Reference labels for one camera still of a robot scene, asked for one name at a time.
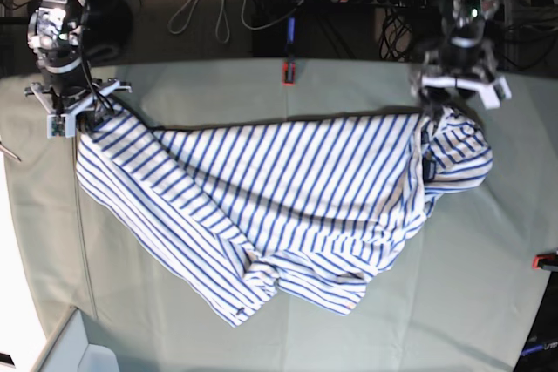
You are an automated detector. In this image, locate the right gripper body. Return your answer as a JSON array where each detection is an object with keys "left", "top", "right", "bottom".
[{"left": 24, "top": 78, "right": 132, "bottom": 122}]

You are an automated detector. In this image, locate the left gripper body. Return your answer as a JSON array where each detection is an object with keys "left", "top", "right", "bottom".
[{"left": 410, "top": 64, "right": 505, "bottom": 101}]

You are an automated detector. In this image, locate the blue white striped t-shirt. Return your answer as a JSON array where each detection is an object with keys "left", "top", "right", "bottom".
[{"left": 77, "top": 106, "right": 493, "bottom": 327}]

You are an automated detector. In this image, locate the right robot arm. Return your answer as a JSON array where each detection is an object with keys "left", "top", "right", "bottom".
[{"left": 25, "top": 0, "right": 133, "bottom": 120}]

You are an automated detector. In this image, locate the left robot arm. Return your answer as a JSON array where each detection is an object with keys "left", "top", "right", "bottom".
[{"left": 411, "top": 0, "right": 512, "bottom": 110}]

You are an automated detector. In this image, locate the black round base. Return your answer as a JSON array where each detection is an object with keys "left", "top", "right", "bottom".
[{"left": 83, "top": 0, "right": 133, "bottom": 66}]

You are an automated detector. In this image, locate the red clamp centre edge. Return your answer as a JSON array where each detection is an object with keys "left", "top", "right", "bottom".
[{"left": 282, "top": 59, "right": 296, "bottom": 85}]

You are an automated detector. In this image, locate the red clamp edge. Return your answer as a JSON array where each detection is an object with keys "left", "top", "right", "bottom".
[
  {"left": 532, "top": 252, "right": 558, "bottom": 273},
  {"left": 282, "top": 59, "right": 296, "bottom": 85}
]

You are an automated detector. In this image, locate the red clamp right edge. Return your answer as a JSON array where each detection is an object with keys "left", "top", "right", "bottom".
[{"left": 532, "top": 252, "right": 558, "bottom": 273}]

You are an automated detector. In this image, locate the green table cloth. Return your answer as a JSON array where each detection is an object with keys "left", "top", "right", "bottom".
[{"left": 1, "top": 74, "right": 557, "bottom": 371}]

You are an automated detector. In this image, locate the white bin bottom left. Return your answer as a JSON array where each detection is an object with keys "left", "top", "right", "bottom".
[{"left": 31, "top": 306, "right": 120, "bottom": 372}]

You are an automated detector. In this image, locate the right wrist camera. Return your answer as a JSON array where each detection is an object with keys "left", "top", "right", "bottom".
[{"left": 46, "top": 114, "right": 72, "bottom": 139}]

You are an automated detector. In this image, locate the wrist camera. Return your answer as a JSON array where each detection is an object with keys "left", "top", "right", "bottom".
[
  {"left": 479, "top": 77, "right": 512, "bottom": 110},
  {"left": 46, "top": 114, "right": 72, "bottom": 139}
]

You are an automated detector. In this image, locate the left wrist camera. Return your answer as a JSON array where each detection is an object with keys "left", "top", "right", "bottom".
[{"left": 479, "top": 77, "right": 512, "bottom": 110}]

